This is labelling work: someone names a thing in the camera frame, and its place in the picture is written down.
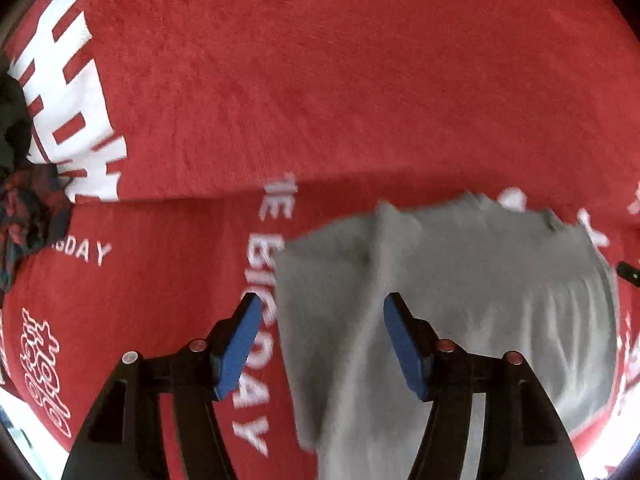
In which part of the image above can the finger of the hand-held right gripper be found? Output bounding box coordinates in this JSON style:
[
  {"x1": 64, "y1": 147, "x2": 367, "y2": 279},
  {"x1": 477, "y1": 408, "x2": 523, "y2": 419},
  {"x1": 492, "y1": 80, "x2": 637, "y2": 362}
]
[{"x1": 617, "y1": 260, "x2": 640, "y2": 289}]

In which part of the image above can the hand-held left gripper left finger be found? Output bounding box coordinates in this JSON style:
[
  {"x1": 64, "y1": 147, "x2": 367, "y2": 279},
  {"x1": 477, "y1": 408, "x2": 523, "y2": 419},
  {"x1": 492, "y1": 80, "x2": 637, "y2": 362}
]
[{"x1": 62, "y1": 292, "x2": 263, "y2": 480}]

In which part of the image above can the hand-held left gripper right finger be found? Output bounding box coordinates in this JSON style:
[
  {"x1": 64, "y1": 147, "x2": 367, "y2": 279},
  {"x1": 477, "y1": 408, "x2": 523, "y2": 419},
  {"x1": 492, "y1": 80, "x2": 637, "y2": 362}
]
[{"x1": 382, "y1": 291, "x2": 586, "y2": 480}]

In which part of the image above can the grey sweater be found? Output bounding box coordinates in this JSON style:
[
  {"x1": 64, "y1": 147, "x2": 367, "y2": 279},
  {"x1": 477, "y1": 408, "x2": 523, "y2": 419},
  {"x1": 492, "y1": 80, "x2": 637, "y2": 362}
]
[{"x1": 274, "y1": 191, "x2": 621, "y2": 480}]

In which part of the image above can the red navy plaid garment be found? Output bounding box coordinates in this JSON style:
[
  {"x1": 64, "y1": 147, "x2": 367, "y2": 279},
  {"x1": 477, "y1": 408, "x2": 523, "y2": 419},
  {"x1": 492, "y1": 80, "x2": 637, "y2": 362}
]
[{"x1": 0, "y1": 164, "x2": 75, "y2": 297}]

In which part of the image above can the red printed blanket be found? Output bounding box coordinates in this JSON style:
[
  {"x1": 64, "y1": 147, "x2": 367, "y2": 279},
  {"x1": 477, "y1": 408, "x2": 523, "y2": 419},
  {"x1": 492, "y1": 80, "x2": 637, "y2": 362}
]
[{"x1": 0, "y1": 0, "x2": 640, "y2": 480}]

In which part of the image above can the black zip jacket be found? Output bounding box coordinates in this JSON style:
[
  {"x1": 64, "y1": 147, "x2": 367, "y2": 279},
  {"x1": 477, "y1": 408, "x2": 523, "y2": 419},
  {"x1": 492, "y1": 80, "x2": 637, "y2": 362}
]
[{"x1": 0, "y1": 74, "x2": 33, "y2": 171}]

